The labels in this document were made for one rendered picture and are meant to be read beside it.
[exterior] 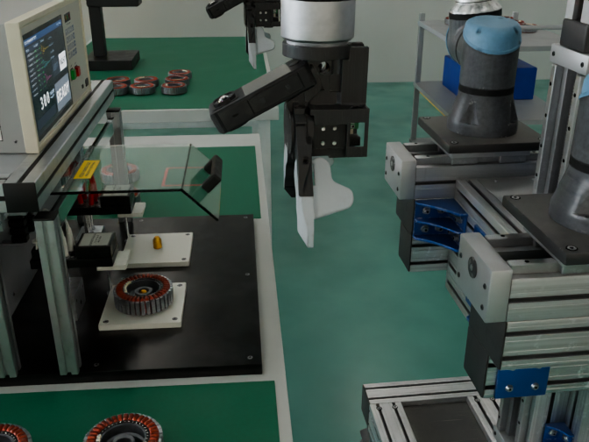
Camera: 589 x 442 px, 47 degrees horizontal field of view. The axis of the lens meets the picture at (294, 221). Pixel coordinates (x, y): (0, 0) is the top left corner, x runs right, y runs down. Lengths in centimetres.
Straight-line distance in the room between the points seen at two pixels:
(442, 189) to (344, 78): 83
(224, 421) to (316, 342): 153
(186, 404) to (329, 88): 61
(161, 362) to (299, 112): 63
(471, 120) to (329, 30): 86
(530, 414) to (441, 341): 111
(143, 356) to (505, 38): 93
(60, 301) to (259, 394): 35
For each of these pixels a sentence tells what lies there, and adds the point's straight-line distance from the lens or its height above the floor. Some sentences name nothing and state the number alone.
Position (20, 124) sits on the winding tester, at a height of 116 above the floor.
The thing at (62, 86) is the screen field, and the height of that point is 118.
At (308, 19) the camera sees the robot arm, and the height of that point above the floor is 137.
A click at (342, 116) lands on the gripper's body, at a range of 71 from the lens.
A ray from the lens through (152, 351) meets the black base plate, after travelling 124.
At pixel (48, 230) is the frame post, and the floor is 103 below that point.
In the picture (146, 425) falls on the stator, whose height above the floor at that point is 78.
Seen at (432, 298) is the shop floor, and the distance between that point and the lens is 293.
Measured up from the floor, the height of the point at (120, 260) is 88.
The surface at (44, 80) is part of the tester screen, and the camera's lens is 124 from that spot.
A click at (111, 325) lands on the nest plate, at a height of 78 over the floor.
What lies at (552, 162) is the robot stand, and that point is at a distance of 140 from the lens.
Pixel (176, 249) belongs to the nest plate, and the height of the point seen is 78.
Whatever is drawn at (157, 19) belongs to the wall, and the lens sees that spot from 657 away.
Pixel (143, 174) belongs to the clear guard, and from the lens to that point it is 118.
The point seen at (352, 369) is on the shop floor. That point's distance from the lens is 247.
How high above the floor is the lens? 146
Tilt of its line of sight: 24 degrees down
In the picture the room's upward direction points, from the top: straight up
